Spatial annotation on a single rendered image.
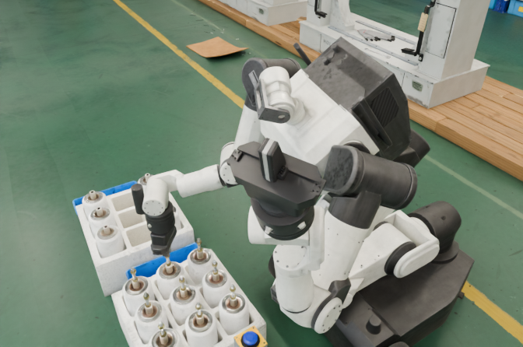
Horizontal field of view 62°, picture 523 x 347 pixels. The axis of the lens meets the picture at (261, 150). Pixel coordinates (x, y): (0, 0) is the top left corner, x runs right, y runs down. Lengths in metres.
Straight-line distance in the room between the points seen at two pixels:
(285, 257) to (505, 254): 1.55
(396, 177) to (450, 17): 2.09
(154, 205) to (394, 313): 0.87
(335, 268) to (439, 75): 2.24
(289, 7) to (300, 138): 3.57
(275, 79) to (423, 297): 1.04
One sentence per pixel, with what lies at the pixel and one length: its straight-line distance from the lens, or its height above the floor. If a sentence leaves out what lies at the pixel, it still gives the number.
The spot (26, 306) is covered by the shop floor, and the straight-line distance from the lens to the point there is 1.99.
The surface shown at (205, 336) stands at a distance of 1.43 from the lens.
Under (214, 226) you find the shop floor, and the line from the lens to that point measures 2.08.
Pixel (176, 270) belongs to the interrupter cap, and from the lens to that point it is 1.58.
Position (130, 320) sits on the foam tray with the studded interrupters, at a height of 0.18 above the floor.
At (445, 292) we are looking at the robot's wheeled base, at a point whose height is 0.17.
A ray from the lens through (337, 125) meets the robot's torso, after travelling 0.92.
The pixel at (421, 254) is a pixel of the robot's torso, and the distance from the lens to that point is 1.61.
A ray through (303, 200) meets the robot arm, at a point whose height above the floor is 1.10.
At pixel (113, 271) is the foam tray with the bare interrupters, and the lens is 1.81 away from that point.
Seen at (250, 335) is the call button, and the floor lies 0.33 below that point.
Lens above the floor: 1.43
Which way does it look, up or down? 34 degrees down
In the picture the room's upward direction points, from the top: straight up
